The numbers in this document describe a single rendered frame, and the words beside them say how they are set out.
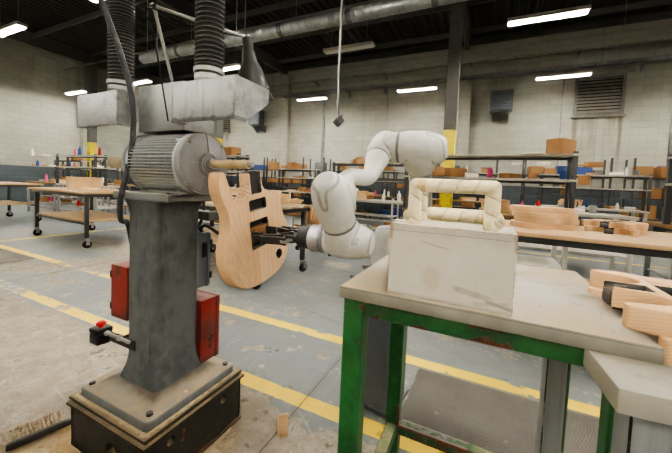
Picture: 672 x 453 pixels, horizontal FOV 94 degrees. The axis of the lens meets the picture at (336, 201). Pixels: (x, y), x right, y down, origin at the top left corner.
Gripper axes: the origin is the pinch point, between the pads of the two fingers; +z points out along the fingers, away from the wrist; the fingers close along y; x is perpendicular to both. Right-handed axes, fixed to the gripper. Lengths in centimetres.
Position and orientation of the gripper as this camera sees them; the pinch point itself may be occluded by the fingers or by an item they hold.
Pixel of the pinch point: (261, 232)
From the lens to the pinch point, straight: 114.2
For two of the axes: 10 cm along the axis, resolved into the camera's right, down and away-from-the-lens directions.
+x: -0.5, -9.8, -1.8
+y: 4.1, -1.9, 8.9
